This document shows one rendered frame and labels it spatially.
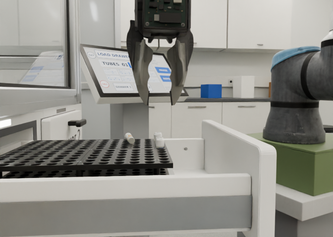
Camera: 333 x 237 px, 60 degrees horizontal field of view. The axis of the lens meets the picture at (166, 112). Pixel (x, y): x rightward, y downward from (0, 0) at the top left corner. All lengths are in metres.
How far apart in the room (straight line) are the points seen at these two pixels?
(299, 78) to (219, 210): 0.48
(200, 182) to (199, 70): 3.90
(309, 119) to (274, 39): 3.49
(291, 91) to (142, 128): 0.87
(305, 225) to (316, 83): 0.32
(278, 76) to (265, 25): 3.44
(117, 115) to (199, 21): 2.68
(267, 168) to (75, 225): 0.20
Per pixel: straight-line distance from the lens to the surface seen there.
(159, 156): 0.38
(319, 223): 0.81
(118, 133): 1.42
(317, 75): 0.72
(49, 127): 0.62
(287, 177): 0.75
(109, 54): 1.41
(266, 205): 0.32
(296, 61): 0.77
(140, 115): 1.44
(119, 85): 1.28
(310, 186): 0.71
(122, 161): 0.35
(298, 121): 0.77
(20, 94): 0.53
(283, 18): 4.34
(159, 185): 0.31
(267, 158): 0.31
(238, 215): 0.33
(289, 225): 0.76
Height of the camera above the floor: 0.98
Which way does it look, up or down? 4 degrees down
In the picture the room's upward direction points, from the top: straight up
